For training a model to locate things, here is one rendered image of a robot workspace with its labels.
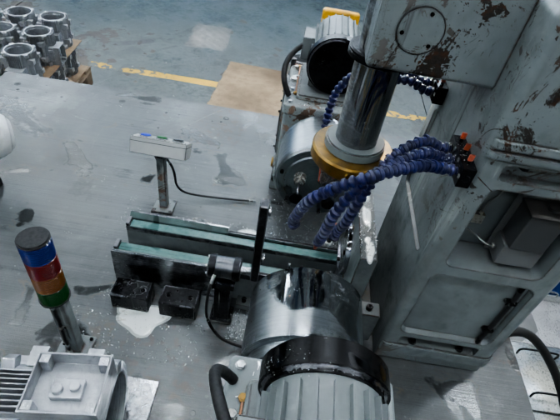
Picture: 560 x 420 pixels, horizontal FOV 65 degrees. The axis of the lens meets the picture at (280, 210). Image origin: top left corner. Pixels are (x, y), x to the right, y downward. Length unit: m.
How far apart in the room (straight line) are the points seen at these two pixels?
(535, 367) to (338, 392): 1.49
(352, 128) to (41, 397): 0.73
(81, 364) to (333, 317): 0.46
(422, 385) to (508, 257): 0.45
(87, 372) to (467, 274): 0.76
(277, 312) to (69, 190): 1.00
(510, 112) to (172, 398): 0.93
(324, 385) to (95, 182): 1.26
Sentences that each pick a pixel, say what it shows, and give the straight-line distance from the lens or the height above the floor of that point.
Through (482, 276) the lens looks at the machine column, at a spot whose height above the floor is 1.19.
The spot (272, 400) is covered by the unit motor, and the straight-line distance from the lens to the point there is 0.61.
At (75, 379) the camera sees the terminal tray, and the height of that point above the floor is 1.13.
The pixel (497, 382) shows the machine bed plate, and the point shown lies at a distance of 1.41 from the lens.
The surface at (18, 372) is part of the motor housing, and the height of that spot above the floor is 1.09.
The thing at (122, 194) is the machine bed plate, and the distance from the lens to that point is 1.61.
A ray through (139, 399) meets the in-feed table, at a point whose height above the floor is 0.92.
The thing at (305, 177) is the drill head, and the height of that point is 1.07.
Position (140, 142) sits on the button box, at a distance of 1.39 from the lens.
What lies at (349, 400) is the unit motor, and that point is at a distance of 0.59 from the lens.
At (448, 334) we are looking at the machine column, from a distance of 1.23.
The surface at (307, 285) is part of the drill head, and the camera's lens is 0.90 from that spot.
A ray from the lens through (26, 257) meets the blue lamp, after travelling 0.94.
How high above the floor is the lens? 1.87
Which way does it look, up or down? 43 degrees down
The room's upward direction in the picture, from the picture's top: 10 degrees clockwise
